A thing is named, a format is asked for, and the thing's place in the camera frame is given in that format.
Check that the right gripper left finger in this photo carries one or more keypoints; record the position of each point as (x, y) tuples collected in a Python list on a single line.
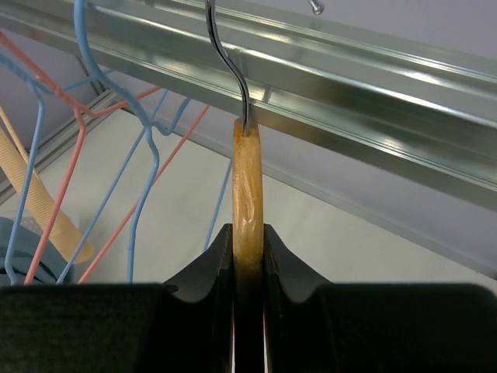
[(181, 325)]

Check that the wooden hanger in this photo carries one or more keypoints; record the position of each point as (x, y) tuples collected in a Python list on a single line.
[(246, 175)]

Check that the pink wire hanger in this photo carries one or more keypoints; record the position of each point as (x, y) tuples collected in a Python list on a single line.
[(45, 82)]

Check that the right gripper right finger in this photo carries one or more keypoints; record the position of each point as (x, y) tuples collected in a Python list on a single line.
[(406, 327)]

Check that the beige plastic hanger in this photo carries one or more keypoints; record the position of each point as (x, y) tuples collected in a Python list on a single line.
[(65, 236)]

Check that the light blue wire hanger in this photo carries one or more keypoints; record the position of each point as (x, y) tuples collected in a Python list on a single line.
[(85, 249)]

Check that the metal hanging rail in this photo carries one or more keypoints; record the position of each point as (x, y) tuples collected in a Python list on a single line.
[(422, 113)]

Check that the grey blue t shirt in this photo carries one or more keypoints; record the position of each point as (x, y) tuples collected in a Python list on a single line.
[(50, 267)]

